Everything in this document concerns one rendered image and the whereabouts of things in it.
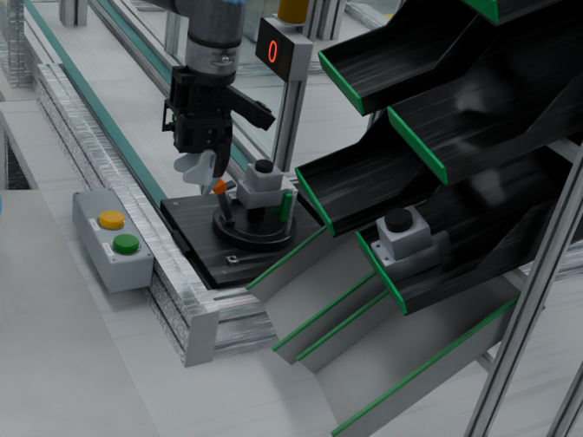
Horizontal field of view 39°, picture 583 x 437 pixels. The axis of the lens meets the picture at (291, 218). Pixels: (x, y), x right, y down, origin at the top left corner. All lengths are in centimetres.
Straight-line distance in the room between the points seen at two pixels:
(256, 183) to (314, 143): 65
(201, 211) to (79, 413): 41
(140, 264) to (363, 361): 41
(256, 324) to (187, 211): 25
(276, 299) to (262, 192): 21
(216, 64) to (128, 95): 77
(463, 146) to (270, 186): 52
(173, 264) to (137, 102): 65
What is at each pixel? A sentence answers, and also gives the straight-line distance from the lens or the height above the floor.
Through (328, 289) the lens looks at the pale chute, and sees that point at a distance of 110.
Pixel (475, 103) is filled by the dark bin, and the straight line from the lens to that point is 89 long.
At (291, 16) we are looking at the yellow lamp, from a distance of 140.
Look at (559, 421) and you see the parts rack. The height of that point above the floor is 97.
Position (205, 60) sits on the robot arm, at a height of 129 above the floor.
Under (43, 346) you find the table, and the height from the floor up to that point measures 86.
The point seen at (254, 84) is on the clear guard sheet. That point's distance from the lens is 163.
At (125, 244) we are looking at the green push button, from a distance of 128.
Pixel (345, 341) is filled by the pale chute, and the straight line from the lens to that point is 105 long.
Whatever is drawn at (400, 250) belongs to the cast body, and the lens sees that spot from 88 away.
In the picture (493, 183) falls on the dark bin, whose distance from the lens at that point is 100.
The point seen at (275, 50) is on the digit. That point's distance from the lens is 143.
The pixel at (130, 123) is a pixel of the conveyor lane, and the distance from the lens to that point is 176.
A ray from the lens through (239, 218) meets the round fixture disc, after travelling 134.
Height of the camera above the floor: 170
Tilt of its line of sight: 32 degrees down
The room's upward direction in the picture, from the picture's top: 11 degrees clockwise
